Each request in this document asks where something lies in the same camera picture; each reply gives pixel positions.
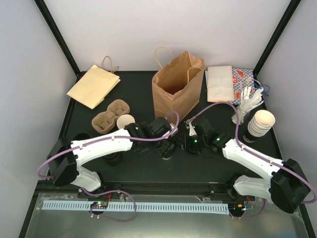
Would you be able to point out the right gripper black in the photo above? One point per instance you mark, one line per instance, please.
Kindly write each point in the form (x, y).
(183, 145)

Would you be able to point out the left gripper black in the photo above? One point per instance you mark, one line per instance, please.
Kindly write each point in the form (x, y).
(164, 150)

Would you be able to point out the brown kraft paper bag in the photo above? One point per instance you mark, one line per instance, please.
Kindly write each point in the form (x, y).
(177, 85)

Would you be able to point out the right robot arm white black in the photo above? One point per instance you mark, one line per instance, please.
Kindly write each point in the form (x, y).
(279, 182)

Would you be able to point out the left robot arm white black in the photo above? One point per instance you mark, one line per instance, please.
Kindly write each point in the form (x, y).
(67, 158)

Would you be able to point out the black lid stack right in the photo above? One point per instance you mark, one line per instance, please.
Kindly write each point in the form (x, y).
(208, 152)

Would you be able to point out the black lid stack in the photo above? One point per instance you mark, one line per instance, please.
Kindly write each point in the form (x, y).
(208, 152)
(113, 159)

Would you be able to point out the black lid stack left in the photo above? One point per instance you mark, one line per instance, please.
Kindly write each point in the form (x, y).
(113, 159)

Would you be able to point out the stacked pulp cup carriers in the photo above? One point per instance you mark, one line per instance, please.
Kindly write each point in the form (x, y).
(105, 121)

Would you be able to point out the white paper bag brown trim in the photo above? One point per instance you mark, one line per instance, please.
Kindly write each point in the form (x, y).
(220, 84)

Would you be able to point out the bundle of white straws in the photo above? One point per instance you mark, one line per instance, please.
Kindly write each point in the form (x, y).
(248, 102)

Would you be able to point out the stack of white paper cups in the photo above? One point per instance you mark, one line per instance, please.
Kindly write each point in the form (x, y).
(259, 125)

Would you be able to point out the blue checkered paper bag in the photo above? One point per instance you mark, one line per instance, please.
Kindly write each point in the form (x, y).
(243, 77)

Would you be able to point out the light blue cable duct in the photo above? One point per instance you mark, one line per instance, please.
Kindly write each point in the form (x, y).
(154, 207)

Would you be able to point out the tan paper bag with handles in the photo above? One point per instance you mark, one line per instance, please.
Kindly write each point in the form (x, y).
(92, 88)

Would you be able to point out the black frame post left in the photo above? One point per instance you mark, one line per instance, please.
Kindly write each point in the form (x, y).
(44, 10)

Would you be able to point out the black frame post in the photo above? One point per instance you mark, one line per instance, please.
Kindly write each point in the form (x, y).
(44, 10)
(287, 15)

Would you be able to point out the black frame post right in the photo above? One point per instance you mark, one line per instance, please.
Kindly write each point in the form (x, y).
(287, 15)

